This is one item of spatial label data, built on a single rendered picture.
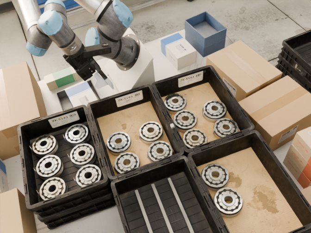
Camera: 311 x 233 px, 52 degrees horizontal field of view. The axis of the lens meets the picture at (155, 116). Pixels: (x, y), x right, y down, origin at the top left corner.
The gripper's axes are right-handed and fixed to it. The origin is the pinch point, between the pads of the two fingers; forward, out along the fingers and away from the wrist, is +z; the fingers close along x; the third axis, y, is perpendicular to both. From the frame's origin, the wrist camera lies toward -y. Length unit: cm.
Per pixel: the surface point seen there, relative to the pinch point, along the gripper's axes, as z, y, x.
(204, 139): 30.9, -14.9, 31.8
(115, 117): 20.6, 8.9, -1.4
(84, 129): 13.2, 22.1, -0.4
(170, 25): 114, -77, -153
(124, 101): 17.8, 1.1, -2.5
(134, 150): 23.4, 10.4, 18.7
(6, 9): 50, 43, -276
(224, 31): 43, -65, -23
